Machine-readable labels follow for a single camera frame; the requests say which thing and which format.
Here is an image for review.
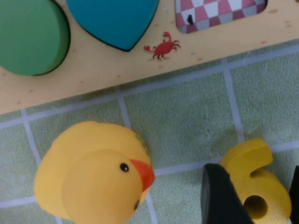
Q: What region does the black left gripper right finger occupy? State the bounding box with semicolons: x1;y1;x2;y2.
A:
289;164;299;224

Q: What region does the teal wooden heart piece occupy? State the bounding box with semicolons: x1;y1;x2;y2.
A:
65;0;158;52

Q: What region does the yellow rubber duck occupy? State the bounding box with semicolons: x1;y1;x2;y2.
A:
33;120;156;224

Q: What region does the wooden number shape puzzle board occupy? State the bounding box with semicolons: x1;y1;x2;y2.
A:
0;0;299;115

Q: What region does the green checked tablecloth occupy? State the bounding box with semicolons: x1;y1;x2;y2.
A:
0;38;299;224

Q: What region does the yellow wooden number six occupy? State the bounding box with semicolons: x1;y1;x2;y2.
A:
219;137;292;221

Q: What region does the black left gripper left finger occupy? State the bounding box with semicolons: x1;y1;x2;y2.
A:
202;163;257;224

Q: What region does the green wooden circle piece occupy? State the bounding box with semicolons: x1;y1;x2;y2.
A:
0;0;71;77

